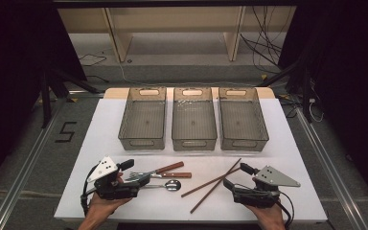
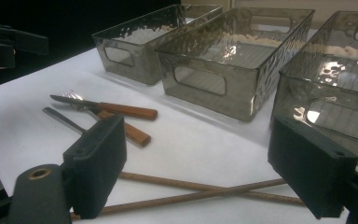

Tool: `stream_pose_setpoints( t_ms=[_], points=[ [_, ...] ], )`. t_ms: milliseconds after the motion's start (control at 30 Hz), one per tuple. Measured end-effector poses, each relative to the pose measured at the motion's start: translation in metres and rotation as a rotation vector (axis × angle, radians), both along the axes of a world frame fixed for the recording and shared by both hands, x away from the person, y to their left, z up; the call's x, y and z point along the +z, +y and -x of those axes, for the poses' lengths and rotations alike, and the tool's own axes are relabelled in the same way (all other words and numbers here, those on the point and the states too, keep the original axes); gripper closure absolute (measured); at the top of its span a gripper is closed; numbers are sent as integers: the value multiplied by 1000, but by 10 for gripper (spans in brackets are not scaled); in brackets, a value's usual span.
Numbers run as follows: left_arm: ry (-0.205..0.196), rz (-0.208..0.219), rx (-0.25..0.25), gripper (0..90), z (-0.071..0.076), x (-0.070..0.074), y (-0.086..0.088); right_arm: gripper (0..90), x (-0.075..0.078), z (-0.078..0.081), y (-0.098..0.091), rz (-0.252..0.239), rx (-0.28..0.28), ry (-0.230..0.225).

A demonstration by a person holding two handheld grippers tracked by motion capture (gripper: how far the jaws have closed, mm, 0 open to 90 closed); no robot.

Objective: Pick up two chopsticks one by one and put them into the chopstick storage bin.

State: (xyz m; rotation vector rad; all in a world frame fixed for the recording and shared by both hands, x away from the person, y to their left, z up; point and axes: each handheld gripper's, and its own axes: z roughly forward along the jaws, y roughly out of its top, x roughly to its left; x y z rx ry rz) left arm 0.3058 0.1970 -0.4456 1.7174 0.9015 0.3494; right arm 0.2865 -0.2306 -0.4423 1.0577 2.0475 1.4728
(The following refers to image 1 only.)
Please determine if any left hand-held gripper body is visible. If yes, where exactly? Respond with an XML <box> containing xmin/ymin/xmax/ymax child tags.
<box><xmin>86</xmin><ymin>155</ymin><xmax>141</xmax><ymax>201</ymax></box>

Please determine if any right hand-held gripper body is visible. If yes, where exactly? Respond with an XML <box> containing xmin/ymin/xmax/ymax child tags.
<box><xmin>233</xmin><ymin>165</ymin><xmax>302</xmax><ymax>209</ymax></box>

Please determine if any shiny metal spoon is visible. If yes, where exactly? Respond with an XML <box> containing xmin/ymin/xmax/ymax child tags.
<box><xmin>139</xmin><ymin>179</ymin><xmax>182</xmax><ymax>193</ymax></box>

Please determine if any wooden-handled table knife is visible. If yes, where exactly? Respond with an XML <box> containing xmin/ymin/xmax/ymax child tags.
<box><xmin>140</xmin><ymin>160</ymin><xmax>185</xmax><ymax>178</ymax></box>

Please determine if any wooden-handled metal fork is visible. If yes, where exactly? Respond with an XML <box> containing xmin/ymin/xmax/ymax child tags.
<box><xmin>125</xmin><ymin>171</ymin><xmax>193</xmax><ymax>184</ymax></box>

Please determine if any smoky transparent plastic bin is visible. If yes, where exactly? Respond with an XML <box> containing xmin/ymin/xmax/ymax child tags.
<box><xmin>118</xmin><ymin>86</ymin><xmax>168</xmax><ymax>151</ymax></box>
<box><xmin>171</xmin><ymin>86</ymin><xmax>219</xmax><ymax>152</ymax></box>
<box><xmin>218</xmin><ymin>86</ymin><xmax>270</xmax><ymax>152</ymax></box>

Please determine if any person's left hand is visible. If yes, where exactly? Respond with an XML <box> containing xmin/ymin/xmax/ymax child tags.
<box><xmin>87</xmin><ymin>192</ymin><xmax>132</xmax><ymax>219</ymax></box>

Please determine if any person's right hand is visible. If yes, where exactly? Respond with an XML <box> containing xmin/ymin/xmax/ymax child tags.
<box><xmin>244</xmin><ymin>201</ymin><xmax>286</xmax><ymax>225</ymax></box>

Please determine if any white table cover sheet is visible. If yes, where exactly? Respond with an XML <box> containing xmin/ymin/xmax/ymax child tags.
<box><xmin>53</xmin><ymin>97</ymin><xmax>329</xmax><ymax>223</ymax></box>

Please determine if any black tripod stand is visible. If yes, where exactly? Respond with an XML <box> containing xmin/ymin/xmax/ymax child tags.
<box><xmin>38</xmin><ymin>61</ymin><xmax>101</xmax><ymax>129</ymax></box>
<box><xmin>256</xmin><ymin>52</ymin><xmax>314</xmax><ymax>125</ymax></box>

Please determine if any dark curtain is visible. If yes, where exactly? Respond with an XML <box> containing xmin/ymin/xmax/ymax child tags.
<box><xmin>0</xmin><ymin>0</ymin><xmax>88</xmax><ymax>196</ymax></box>
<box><xmin>277</xmin><ymin>0</ymin><xmax>368</xmax><ymax>214</ymax></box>

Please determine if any light wooden shelf unit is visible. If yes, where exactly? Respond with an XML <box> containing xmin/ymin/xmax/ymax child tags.
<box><xmin>57</xmin><ymin>6</ymin><xmax>298</xmax><ymax>63</ymax></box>

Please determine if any right hand-held gripper cable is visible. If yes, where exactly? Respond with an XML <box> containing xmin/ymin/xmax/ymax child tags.
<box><xmin>276</xmin><ymin>190</ymin><xmax>296</xmax><ymax>230</ymax></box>

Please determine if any aluminium floor rail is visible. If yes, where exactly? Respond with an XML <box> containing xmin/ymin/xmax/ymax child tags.
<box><xmin>294</xmin><ymin>106</ymin><xmax>368</xmax><ymax>230</ymax></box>
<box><xmin>0</xmin><ymin>106</ymin><xmax>62</xmax><ymax>230</ymax></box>

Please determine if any white plug with cable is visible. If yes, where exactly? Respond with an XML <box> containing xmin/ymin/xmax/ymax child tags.
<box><xmin>308</xmin><ymin>97</ymin><xmax>326</xmax><ymax>125</ymax></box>

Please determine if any thin black floor cable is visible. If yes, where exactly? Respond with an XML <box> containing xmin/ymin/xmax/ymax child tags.
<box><xmin>77</xmin><ymin>53</ymin><xmax>108</xmax><ymax>68</ymax></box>

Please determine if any bundle of black cables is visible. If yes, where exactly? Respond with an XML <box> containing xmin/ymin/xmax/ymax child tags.
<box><xmin>239</xmin><ymin>5</ymin><xmax>285</xmax><ymax>75</ymax></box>

